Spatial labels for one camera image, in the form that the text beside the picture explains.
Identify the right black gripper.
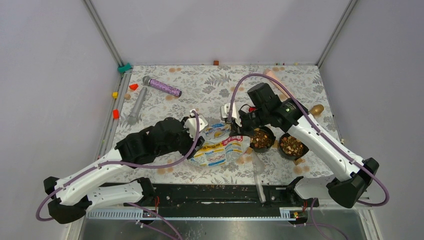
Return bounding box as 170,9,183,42
229,106,269,138

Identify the cat food bag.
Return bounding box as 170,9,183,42
188,123,251,167

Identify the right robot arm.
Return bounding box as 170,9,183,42
236,82,380,208

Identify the pet food kibble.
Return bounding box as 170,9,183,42
250,128,307,158

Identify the black bowl paw print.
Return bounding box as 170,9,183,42
249,126,276,153

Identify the pink toy microphone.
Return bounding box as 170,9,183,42
263,68,290,100

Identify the black bowl fish print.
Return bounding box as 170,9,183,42
278,133,309,161

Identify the grey toy microphone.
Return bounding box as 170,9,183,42
127,87,148,126

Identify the floral patterned table mat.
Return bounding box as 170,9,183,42
113,65,338,185

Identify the small tan wooden block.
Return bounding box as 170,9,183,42
294,158,305,166

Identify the gold toy microphone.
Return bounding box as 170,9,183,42
309,104,325,118

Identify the purple glitter toy microphone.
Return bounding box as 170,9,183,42
142,75,182,98

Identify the red triangular block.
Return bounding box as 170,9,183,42
128,83,139,91

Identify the teal plastic block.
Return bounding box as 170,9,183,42
117,62,133,74

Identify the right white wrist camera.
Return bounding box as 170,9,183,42
220,102,242,127

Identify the red block on rail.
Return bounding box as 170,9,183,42
112,109,120,120

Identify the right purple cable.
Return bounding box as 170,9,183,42
227,73,390,239

